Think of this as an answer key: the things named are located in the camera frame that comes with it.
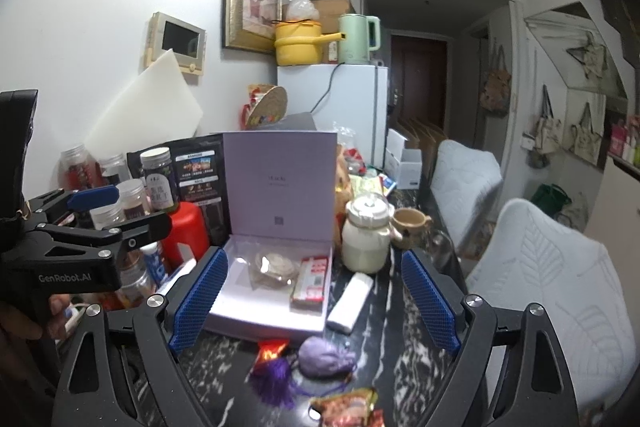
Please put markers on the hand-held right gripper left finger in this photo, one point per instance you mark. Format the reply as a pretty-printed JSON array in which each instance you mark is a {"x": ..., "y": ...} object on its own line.
[{"x": 200, "y": 302}]

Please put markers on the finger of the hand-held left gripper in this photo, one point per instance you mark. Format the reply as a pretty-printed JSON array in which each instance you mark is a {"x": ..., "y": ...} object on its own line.
[
  {"x": 127, "y": 234},
  {"x": 92, "y": 198}
]

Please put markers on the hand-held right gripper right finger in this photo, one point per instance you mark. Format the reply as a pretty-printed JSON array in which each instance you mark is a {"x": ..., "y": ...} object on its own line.
[{"x": 432, "y": 302}]

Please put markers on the white rose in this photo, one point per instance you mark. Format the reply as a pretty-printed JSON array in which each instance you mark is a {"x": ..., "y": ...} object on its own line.
[{"x": 274, "y": 266}]

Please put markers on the red and white snack packet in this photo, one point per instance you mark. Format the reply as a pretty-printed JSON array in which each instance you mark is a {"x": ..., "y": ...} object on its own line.
[{"x": 311, "y": 282}]

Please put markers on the purple satin sachet with tassel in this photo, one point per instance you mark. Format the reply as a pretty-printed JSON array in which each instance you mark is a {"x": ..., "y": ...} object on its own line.
[{"x": 325, "y": 357}]

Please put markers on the lavender gift box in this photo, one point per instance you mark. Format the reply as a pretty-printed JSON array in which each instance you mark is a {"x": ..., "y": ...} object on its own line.
[{"x": 280, "y": 187}]

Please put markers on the person's left hand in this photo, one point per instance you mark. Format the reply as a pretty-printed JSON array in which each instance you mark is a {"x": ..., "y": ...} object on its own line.
[{"x": 25, "y": 319}]

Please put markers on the cluster of glass jars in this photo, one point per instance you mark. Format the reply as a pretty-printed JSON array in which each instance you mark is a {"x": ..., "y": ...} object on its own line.
[{"x": 132, "y": 202}]

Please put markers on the blue and white carton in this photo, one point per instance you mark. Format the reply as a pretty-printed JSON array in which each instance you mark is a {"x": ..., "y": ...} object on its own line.
[{"x": 156, "y": 264}]

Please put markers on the clear glass cup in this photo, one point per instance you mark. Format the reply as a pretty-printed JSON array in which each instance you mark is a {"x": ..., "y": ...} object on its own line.
[{"x": 442, "y": 254}]

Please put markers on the red plastic container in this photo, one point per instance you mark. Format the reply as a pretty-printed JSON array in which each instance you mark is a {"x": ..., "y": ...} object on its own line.
[{"x": 185, "y": 232}]

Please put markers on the tan ceramic mug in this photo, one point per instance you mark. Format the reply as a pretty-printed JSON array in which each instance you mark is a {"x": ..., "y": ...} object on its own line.
[{"x": 407, "y": 229}]

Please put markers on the white tissue pack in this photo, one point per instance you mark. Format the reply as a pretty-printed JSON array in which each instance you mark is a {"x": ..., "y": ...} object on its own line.
[{"x": 350, "y": 302}]

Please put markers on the cream jar with white lid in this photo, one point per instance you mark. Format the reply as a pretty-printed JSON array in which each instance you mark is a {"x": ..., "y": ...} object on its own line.
[{"x": 367, "y": 237}]

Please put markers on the black printed package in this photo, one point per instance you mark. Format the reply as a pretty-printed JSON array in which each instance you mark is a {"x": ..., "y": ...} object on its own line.
[{"x": 200, "y": 177}]

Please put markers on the white foam board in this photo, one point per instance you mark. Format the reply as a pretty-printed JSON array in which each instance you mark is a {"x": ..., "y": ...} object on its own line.
[{"x": 150, "y": 107}]

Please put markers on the grey leaf-pattern chair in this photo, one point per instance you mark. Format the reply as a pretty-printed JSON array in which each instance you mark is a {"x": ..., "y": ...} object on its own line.
[
  {"x": 550, "y": 297},
  {"x": 465, "y": 192}
]

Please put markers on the white open boxes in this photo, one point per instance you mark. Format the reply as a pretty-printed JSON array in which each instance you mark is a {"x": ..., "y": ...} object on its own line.
[{"x": 405, "y": 162}]

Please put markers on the orange snack bags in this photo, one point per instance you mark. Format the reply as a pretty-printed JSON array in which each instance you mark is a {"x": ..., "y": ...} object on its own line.
[{"x": 350, "y": 177}]

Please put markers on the green handbag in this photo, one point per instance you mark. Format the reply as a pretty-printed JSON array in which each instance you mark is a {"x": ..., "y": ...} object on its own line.
[{"x": 550, "y": 202}]

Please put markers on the round woven mat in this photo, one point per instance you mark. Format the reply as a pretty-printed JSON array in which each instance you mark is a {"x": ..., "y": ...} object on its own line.
[{"x": 272, "y": 107}]

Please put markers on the beige tote bag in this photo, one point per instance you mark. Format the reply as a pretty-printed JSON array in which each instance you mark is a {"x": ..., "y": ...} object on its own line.
[{"x": 545, "y": 127}]

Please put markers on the white fridge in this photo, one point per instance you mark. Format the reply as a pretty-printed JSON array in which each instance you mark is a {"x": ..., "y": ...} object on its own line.
[{"x": 350, "y": 107}]

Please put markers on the brown hanging bag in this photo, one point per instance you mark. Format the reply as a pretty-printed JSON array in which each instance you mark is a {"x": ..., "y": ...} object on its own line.
[{"x": 496, "y": 87}]

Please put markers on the brown door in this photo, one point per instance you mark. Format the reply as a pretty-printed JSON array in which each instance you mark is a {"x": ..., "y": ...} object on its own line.
[{"x": 420, "y": 77}]

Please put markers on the printed canvas tote bag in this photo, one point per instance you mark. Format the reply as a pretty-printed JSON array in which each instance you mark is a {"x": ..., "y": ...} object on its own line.
[{"x": 590, "y": 137}]

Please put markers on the row of bottles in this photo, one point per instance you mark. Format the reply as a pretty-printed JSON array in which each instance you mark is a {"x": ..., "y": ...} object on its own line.
[{"x": 625, "y": 142}]

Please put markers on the yellow pot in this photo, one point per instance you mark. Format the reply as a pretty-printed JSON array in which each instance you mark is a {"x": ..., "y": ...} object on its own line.
[{"x": 297, "y": 44}]

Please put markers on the green electric kettle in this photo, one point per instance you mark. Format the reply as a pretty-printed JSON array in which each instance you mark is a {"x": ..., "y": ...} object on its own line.
[{"x": 355, "y": 39}]

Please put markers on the clear plastic bag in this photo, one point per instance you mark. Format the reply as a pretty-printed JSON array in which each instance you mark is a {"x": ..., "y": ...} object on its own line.
[{"x": 302, "y": 9}]

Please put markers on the cardboard box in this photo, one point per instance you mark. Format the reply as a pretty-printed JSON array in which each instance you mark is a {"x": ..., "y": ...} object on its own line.
[{"x": 332, "y": 12}]

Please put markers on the wall intercom panel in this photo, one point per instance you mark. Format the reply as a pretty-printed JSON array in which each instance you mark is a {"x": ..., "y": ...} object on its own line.
[{"x": 177, "y": 42}]

